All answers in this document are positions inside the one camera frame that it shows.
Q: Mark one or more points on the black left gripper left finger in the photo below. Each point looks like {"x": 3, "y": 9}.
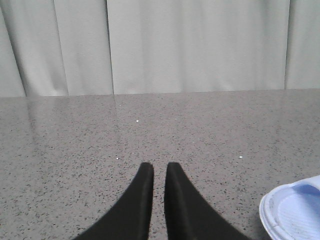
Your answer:
{"x": 129, "y": 218}

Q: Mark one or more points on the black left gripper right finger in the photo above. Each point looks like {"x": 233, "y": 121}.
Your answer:
{"x": 188, "y": 215}

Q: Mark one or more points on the light blue slipper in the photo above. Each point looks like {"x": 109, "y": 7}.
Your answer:
{"x": 292, "y": 211}

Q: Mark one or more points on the white pleated curtain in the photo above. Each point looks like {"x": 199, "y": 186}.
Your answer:
{"x": 101, "y": 47}

